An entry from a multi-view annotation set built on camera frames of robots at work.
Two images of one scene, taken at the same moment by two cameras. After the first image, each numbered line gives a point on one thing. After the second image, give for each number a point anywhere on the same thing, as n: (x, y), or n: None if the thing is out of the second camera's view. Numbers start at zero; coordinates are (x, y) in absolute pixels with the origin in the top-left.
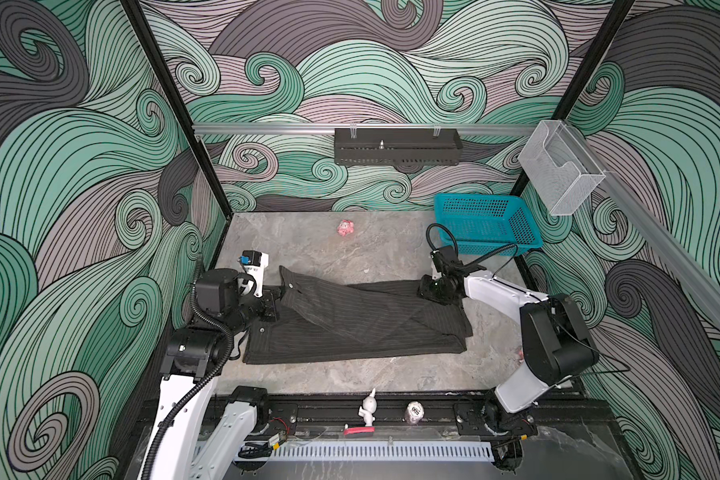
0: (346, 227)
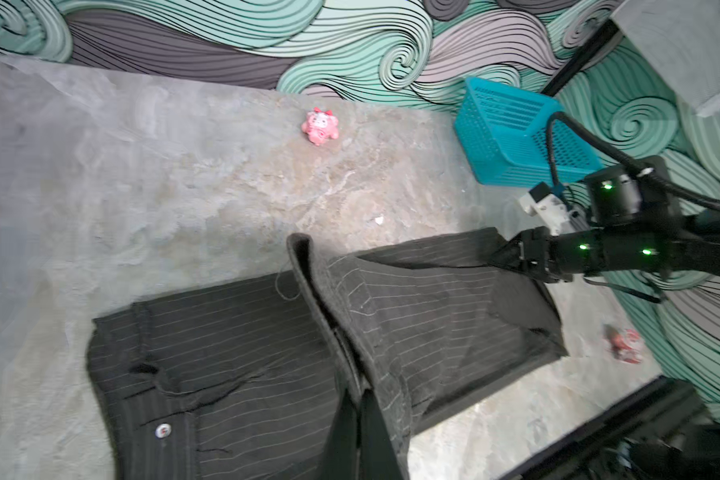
0: (320, 126)
